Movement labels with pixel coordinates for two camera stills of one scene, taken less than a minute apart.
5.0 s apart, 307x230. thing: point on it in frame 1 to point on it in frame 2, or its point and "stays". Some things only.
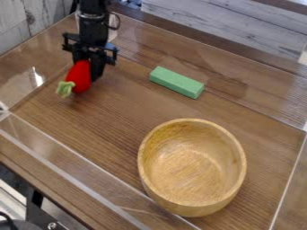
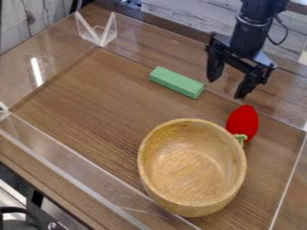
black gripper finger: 98,57 to 247,84
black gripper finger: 84,54 to 216,62
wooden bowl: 192,166 stays
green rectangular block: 178,83 stays
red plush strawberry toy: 78,78 to 242,122
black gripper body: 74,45 to 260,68
